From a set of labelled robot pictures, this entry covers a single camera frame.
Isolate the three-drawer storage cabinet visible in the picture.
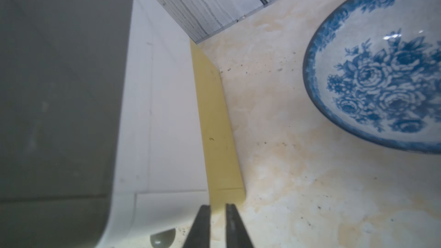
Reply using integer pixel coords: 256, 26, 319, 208
1, 0, 245, 248

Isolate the grey top drawer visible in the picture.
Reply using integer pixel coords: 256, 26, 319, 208
1, 0, 133, 248

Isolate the white drawer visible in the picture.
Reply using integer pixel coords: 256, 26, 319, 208
98, 0, 209, 248

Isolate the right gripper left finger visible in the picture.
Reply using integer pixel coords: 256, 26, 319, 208
183, 205, 211, 248

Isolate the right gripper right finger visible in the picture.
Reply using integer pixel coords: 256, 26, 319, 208
226, 204, 254, 248

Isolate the blue white porcelain bowl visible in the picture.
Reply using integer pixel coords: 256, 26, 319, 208
303, 0, 441, 155

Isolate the yellow bottom drawer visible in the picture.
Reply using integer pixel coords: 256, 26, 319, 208
149, 38, 247, 248

